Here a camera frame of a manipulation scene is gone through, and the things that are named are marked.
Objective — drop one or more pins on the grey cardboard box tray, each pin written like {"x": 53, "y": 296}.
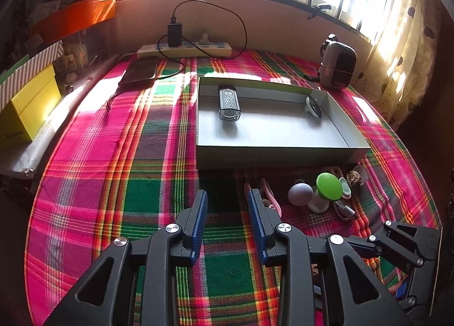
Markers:
{"x": 269, "y": 127}

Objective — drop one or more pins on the white and black round gadget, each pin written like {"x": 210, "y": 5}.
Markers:
{"x": 314, "y": 106}

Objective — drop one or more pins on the pale brown walnut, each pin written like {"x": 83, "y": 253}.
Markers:
{"x": 354, "y": 179}

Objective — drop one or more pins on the white egg-shaped object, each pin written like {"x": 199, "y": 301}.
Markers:
{"x": 299, "y": 193}

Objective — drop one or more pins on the orange box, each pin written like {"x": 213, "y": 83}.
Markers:
{"x": 78, "y": 14}

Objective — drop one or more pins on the yellow box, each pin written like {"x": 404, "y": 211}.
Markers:
{"x": 32, "y": 106}

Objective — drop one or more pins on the green mushroom lamp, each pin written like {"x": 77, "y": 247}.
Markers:
{"x": 329, "y": 186}

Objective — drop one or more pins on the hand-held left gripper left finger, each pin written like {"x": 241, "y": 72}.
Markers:
{"x": 198, "y": 226}

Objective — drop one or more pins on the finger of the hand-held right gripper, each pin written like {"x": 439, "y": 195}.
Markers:
{"x": 397, "y": 241}
{"x": 409, "y": 296}

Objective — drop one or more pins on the black bike light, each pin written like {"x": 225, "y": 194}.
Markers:
{"x": 228, "y": 102}

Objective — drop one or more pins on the black phone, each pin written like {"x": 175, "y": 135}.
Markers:
{"x": 140, "y": 71}

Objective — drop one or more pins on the black charger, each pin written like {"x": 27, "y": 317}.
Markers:
{"x": 174, "y": 33}

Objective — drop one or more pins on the cream dotted curtain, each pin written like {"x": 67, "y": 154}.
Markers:
{"x": 408, "y": 46}

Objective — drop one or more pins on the cream power strip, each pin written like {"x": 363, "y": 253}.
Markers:
{"x": 205, "y": 50}

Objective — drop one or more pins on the small grey fan heater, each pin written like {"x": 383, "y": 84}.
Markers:
{"x": 337, "y": 63}

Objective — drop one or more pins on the striped box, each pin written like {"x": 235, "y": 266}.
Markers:
{"x": 39, "y": 60}

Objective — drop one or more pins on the pink plastic clip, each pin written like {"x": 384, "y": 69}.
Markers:
{"x": 271, "y": 195}

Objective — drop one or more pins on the small glass jar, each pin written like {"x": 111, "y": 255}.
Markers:
{"x": 343, "y": 187}

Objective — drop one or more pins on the black device with round dials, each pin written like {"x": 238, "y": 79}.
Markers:
{"x": 449, "y": 202}

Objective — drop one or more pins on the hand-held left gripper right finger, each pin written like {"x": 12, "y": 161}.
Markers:
{"x": 257, "y": 226}

